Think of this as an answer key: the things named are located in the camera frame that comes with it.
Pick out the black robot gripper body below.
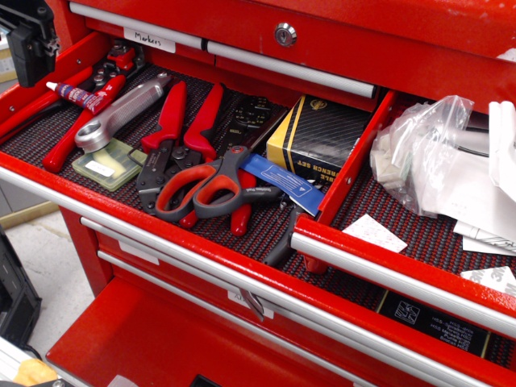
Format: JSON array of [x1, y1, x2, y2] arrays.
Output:
[[1, 0, 60, 88]]

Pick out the red threadlocker glue tube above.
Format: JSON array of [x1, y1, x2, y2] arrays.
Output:
[[46, 81, 111, 115]]

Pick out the silver drawer lock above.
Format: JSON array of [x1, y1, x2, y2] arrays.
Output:
[[274, 23, 298, 47]]

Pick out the cardboard box background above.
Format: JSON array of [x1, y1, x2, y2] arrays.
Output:
[[0, 37, 16, 82]]

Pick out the white markers label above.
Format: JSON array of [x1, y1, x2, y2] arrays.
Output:
[[123, 27, 176, 53]]

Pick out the silver ratchet wrench tool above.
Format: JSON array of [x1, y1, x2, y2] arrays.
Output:
[[74, 73, 173, 153]]

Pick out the green plastic small case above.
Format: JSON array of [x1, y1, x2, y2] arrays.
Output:
[[72, 139, 147, 192]]

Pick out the red tool chest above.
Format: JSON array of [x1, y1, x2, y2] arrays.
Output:
[[1, 1, 515, 386]]

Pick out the black crimping tool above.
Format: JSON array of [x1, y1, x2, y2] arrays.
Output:
[[218, 96, 288, 157]]

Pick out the red grey scissors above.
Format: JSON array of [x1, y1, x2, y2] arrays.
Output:
[[155, 146, 282, 223]]

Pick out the black box on floor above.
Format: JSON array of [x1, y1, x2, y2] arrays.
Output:
[[0, 229, 42, 347]]

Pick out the black yellow wrench set box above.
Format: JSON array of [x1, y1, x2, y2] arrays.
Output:
[[266, 95, 371, 185]]

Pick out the blue packaging card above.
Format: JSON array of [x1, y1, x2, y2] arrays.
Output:
[[240, 154, 324, 216]]

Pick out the white adhesive pad square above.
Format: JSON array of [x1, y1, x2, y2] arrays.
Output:
[[343, 214, 408, 253]]

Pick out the clear plastic bag of parts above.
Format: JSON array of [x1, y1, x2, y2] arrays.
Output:
[[369, 95, 489, 218]]

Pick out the white paper sheets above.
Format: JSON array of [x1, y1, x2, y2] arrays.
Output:
[[418, 100, 516, 257]]

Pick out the black drill bit box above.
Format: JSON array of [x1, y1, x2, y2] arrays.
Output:
[[377, 291, 490, 357]]

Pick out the white 3M adhesive pad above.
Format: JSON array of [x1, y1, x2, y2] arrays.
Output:
[[460, 266, 515, 297]]

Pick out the red handled wire stripper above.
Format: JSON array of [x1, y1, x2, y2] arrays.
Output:
[[1, 39, 144, 173]]

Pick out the red handled crimping pliers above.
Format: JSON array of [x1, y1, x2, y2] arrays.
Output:
[[136, 81, 225, 214]]

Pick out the black grey handled tool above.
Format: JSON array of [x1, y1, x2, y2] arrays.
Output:
[[263, 205, 306, 267]]

